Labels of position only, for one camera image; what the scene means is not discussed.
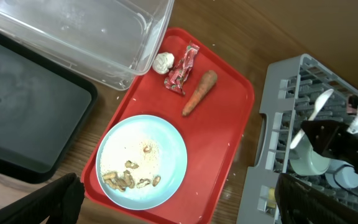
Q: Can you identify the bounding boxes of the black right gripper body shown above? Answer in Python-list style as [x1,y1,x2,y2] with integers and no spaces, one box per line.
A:
[321,124,358,173]

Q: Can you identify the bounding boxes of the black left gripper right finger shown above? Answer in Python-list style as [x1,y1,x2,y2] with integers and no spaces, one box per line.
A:
[275,174,358,224]

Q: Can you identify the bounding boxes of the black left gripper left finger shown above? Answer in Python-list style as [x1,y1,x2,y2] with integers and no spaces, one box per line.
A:
[0,173,85,224]

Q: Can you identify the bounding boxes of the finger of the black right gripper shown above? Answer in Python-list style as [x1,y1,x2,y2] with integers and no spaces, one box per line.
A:
[301,120,349,156]

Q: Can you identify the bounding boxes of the light blue bowl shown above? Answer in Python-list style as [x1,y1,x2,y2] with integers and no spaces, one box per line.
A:
[324,159,358,189]

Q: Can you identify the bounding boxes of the mint green bowl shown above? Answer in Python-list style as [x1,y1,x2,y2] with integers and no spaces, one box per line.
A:
[290,136,331,176]

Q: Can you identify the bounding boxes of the white plastic spoon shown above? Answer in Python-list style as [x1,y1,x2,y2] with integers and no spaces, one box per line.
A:
[290,89,334,149]

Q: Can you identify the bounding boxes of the light blue plate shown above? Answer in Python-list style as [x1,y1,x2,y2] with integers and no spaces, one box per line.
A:
[95,115,188,210]

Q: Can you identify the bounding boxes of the orange carrot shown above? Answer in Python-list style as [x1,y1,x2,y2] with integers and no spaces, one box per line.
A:
[182,70,218,116]

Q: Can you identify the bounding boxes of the red candy wrapper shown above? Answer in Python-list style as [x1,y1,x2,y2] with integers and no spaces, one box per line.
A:
[164,42,200,95]

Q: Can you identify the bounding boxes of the white tissue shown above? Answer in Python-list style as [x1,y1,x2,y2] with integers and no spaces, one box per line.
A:
[152,52,175,75]

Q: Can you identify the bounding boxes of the yellow plastic cup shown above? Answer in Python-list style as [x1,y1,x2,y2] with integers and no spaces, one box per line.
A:
[267,188,277,208]

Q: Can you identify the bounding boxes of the grey dishwasher rack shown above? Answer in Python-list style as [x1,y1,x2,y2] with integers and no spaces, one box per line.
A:
[237,54,358,224]

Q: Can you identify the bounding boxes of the peanut scraps on plate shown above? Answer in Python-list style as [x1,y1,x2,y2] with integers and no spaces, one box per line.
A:
[100,142,161,192]

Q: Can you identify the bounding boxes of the black bin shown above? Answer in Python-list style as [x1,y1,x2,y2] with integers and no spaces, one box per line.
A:
[0,33,98,184]

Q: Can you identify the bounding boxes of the red plastic tray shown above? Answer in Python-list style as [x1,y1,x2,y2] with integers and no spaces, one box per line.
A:
[80,27,255,224]

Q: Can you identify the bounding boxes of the clear plastic bin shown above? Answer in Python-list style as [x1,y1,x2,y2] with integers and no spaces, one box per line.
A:
[0,0,174,90]

